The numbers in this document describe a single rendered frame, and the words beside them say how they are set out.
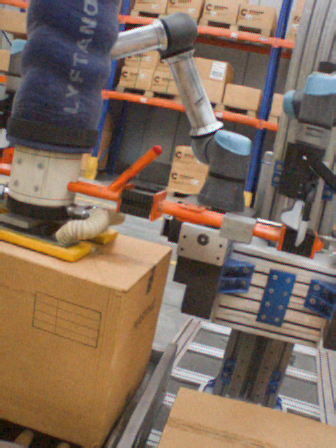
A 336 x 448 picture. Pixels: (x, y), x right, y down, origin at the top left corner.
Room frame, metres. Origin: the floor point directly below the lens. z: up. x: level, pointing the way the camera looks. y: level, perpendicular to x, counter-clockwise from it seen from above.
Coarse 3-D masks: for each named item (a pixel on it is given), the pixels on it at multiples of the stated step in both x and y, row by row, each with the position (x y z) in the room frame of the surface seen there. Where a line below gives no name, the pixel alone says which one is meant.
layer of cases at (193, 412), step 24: (192, 408) 1.15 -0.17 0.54; (216, 408) 1.17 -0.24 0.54; (240, 408) 1.19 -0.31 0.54; (264, 408) 1.21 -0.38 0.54; (168, 432) 1.02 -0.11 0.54; (192, 432) 1.04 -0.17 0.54; (216, 432) 1.06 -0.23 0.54; (240, 432) 1.08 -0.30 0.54; (264, 432) 1.09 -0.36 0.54; (288, 432) 1.12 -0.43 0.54; (312, 432) 1.14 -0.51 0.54
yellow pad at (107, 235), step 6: (0, 210) 1.21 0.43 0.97; (6, 210) 1.21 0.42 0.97; (48, 222) 1.19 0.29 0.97; (54, 228) 1.18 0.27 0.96; (108, 228) 1.25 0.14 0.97; (102, 234) 1.18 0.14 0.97; (108, 234) 1.19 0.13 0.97; (114, 234) 1.22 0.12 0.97; (90, 240) 1.16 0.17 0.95; (96, 240) 1.16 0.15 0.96; (102, 240) 1.16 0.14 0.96; (108, 240) 1.18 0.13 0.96
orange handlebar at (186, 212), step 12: (12, 156) 1.44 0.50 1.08; (0, 168) 1.14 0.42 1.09; (84, 192) 1.09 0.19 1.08; (96, 192) 1.08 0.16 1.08; (108, 192) 1.08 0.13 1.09; (168, 204) 1.06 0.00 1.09; (180, 204) 1.10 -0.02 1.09; (180, 216) 1.05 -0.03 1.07; (192, 216) 1.04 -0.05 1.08; (204, 216) 1.04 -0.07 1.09; (216, 216) 1.04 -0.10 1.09; (264, 228) 1.02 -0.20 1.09; (276, 228) 1.06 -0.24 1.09; (276, 240) 1.01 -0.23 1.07
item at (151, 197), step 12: (120, 192) 1.06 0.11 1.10; (132, 192) 1.05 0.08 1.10; (144, 192) 1.12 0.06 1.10; (156, 192) 1.13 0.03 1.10; (120, 204) 1.05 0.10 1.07; (132, 204) 1.06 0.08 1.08; (144, 204) 1.05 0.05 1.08; (156, 204) 1.05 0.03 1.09; (144, 216) 1.04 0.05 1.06; (156, 216) 1.07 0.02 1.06
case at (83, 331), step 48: (0, 240) 1.01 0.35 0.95; (0, 288) 0.94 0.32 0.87; (48, 288) 0.92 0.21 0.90; (96, 288) 0.90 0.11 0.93; (144, 288) 1.03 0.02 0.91; (0, 336) 0.94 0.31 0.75; (48, 336) 0.92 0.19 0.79; (96, 336) 0.90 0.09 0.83; (144, 336) 1.14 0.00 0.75; (0, 384) 0.94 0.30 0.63; (48, 384) 0.92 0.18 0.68; (96, 384) 0.90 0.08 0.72; (48, 432) 0.91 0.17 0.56; (96, 432) 0.89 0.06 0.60
